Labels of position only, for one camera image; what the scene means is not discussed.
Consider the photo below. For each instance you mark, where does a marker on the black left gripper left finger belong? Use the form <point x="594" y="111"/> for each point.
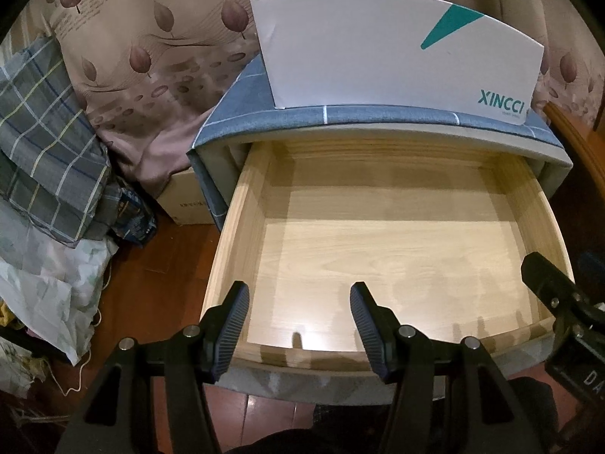
<point x="117" y="413"/>

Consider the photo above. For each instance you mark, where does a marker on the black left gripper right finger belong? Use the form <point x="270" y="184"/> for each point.
<point x="449" y="397"/>

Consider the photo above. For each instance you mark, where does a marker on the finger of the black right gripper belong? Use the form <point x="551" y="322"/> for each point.
<point x="555" y="290"/>

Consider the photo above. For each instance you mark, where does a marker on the light wooden drawer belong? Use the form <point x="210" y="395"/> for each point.
<point x="437" y="232"/>

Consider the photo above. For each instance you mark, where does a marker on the white floral crumpled cloth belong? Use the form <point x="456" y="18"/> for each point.
<point x="54" y="290"/>

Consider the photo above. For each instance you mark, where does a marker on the dark blue patterned cloth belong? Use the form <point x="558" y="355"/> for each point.
<point x="135" y="222"/>

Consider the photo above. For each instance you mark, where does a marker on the brown cardboard box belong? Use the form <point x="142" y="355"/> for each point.
<point x="183" y="201"/>

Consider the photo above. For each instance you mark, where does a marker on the grey plaid cloth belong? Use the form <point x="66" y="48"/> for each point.
<point x="54" y="169"/>

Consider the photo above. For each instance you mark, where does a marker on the blue grey nightstand cabinet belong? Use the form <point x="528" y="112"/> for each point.
<point x="246" y="114"/>

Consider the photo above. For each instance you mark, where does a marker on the white XINCCI cardboard box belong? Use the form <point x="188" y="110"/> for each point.
<point x="428" y="54"/>

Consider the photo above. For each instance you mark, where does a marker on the leaf patterned beige bedsheet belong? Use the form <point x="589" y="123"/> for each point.
<point x="147" y="72"/>

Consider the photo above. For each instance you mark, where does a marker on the wooden bed frame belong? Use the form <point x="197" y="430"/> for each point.
<point x="585" y="147"/>

